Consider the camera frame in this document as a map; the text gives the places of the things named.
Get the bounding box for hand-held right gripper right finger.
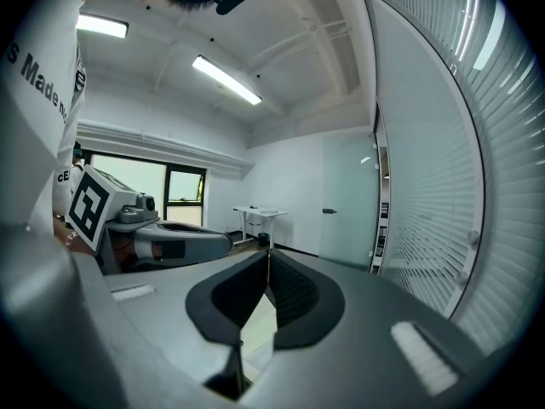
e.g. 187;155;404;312
245;247;506;409

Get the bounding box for person's left forearm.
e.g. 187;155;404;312
52;216;94;256

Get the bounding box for white desk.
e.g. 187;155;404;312
232;204;290;245

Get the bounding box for shelf behind glass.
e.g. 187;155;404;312
368;200;391;275

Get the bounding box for black-framed window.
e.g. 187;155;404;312
164;167;209;229

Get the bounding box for short ceiling light panel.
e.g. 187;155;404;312
75;12;129;40

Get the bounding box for white curtain box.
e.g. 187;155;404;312
75;118;255;173

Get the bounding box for long ceiling light panel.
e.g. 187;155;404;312
191;54;263;107

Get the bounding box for frosted window pane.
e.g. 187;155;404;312
89;153;168;221

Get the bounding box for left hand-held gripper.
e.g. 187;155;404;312
66;164;234;274

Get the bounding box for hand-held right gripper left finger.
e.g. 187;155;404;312
101;249;271;409

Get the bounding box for frosted glass door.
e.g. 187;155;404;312
318;133;381;268

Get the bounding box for white window blinds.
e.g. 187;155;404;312
355;0;544;360

